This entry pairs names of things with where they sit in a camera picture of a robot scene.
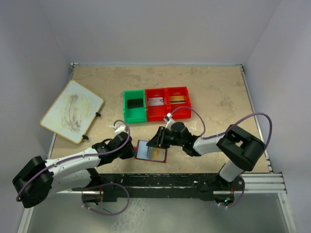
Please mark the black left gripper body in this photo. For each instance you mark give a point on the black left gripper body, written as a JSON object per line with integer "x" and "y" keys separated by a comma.
{"x": 127, "y": 153}

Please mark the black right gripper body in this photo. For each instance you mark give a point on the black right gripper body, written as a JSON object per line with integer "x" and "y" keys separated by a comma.
{"x": 169, "y": 140}

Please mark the gold card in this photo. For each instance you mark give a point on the gold card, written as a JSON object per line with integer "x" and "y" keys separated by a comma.
{"x": 158, "y": 154}
{"x": 177, "y": 99}

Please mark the red leather card holder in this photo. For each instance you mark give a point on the red leather card holder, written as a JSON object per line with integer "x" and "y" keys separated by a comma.
{"x": 144, "y": 152}

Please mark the white card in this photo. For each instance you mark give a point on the white card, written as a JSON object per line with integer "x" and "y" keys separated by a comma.
{"x": 158, "y": 101}

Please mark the black VIP card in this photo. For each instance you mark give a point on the black VIP card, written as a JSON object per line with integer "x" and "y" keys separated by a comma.
{"x": 135, "y": 103}

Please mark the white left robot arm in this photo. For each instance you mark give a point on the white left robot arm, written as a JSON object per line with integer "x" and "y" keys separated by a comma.
{"x": 41, "y": 178}

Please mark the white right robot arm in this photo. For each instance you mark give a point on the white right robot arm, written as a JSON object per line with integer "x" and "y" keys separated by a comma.
{"x": 241, "y": 148}

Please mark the outer red plastic bin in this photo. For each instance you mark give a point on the outer red plastic bin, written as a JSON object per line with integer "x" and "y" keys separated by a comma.
{"x": 184, "y": 112}

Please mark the red plastic bin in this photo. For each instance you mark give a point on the red plastic bin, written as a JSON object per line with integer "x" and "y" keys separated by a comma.
{"x": 184, "y": 112}
{"x": 157, "y": 113}

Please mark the middle red plastic bin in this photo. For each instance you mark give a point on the middle red plastic bin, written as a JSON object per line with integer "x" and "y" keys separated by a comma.
{"x": 157, "y": 113}

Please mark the green plastic bin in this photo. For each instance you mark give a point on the green plastic bin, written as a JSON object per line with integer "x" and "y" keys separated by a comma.
{"x": 135, "y": 115}

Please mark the yellow-framed whiteboard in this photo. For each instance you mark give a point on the yellow-framed whiteboard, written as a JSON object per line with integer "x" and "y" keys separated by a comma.
{"x": 72, "y": 113}

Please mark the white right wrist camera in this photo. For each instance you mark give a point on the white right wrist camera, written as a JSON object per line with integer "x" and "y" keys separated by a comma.
{"x": 169, "y": 120}

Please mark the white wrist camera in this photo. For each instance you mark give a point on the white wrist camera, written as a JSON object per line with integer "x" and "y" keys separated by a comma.
{"x": 120, "y": 129}
{"x": 169, "y": 120}

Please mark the aluminium table frame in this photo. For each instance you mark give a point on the aluminium table frame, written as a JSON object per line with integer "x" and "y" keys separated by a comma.
{"x": 162, "y": 203}

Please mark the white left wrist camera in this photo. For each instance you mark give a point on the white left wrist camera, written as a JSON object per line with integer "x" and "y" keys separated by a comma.
{"x": 120, "y": 129}

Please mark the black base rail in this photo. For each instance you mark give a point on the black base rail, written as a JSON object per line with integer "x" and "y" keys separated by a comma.
{"x": 202, "y": 186}

